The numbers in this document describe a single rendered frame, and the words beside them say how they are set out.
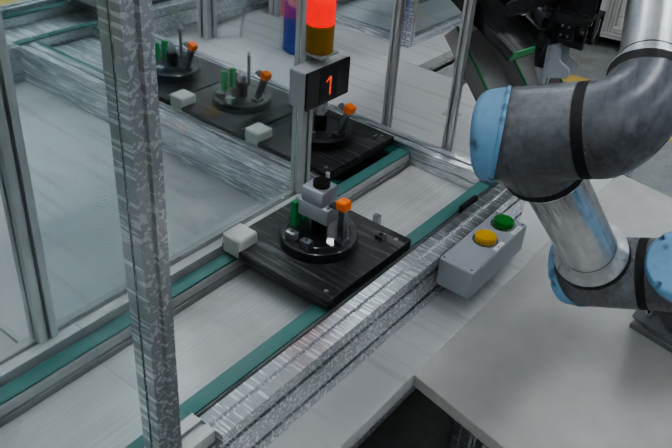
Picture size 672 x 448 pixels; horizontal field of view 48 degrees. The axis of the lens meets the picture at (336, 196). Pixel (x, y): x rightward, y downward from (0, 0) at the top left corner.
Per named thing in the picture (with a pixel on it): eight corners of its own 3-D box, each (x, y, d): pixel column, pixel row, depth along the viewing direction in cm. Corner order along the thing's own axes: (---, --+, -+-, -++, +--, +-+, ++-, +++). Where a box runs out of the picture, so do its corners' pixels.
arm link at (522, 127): (653, 322, 122) (576, 146, 81) (560, 315, 130) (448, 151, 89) (659, 255, 127) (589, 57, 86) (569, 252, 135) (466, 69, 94)
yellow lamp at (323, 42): (338, 50, 133) (340, 24, 131) (320, 58, 130) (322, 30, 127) (317, 43, 136) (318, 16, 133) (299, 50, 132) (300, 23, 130)
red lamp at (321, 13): (340, 23, 131) (342, -5, 128) (322, 30, 127) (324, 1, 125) (318, 16, 133) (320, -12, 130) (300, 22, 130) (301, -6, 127)
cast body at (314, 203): (341, 216, 131) (344, 182, 127) (326, 227, 128) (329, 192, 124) (304, 198, 135) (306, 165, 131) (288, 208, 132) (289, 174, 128)
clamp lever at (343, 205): (350, 238, 130) (352, 200, 126) (343, 242, 129) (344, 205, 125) (334, 230, 132) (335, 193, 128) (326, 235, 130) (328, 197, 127)
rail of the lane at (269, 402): (520, 221, 164) (530, 178, 158) (223, 485, 103) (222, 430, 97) (497, 212, 166) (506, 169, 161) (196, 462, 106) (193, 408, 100)
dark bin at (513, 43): (545, 49, 162) (565, 23, 156) (508, 62, 154) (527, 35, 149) (463, -35, 171) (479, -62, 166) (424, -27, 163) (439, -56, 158)
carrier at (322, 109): (393, 143, 171) (399, 93, 165) (326, 182, 155) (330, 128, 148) (312, 110, 183) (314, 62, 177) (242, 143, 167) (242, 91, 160)
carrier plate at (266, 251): (410, 248, 137) (411, 238, 136) (327, 312, 121) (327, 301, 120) (309, 198, 149) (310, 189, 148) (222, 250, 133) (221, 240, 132)
